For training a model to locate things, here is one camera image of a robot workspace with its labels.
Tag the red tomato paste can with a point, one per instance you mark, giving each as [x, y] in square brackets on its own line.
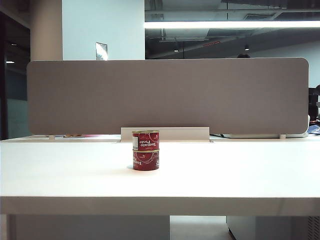
[146, 140]
[146, 161]

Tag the pink flat desk item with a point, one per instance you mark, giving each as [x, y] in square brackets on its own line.
[90, 135]

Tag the brown fabric desk divider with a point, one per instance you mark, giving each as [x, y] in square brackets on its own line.
[87, 100]

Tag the small orange desk item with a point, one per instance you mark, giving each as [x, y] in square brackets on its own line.
[71, 135]

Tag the white flat desk device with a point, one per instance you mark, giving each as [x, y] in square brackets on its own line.
[252, 135]

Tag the dark-haired person head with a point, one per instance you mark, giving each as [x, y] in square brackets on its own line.
[244, 55]

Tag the long ceiling light strip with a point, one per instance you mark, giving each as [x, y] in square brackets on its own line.
[225, 24]

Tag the white desk modesty panel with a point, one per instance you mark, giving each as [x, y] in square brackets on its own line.
[87, 227]

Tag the dark glass door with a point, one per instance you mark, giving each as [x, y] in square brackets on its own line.
[15, 87]

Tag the blue patterned cloth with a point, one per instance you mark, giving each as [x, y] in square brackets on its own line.
[314, 130]

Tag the framed wall poster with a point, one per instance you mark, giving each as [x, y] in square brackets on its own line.
[101, 51]

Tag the white divider bracket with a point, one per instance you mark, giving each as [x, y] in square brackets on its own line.
[51, 137]
[282, 136]

